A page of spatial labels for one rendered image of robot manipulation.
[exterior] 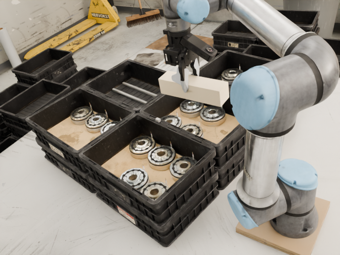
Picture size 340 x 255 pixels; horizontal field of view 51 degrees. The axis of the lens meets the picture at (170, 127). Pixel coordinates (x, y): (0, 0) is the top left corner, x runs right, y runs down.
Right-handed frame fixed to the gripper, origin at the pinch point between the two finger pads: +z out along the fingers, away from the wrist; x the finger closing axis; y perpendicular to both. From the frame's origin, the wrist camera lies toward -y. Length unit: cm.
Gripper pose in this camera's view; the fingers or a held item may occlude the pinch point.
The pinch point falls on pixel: (192, 84)
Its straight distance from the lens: 122.5
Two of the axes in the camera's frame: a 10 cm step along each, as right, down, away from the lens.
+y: -8.2, -2.4, 5.2
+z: 1.6, 7.8, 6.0
